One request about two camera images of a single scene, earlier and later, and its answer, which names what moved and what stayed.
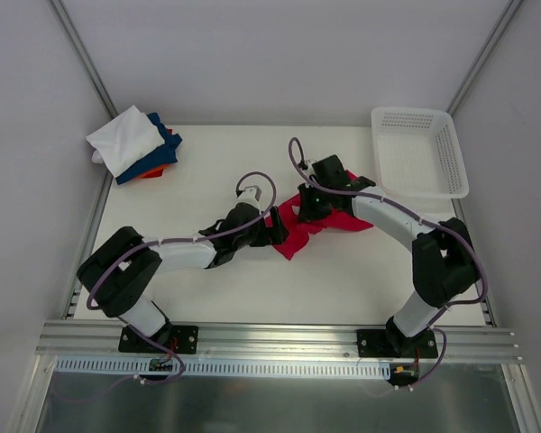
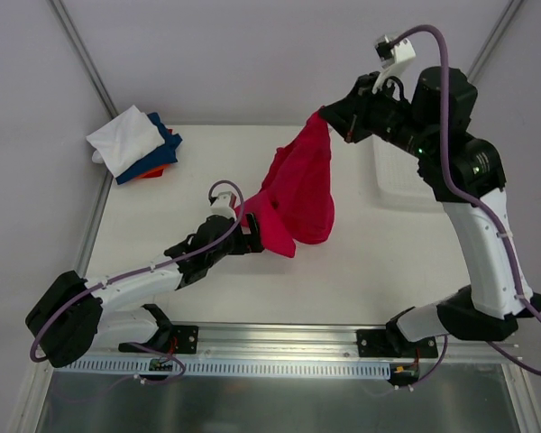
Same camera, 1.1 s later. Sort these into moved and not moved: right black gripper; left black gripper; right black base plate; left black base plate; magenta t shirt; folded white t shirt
Moved: right black gripper; magenta t shirt; left black gripper
Not moved: folded white t shirt; right black base plate; left black base plate
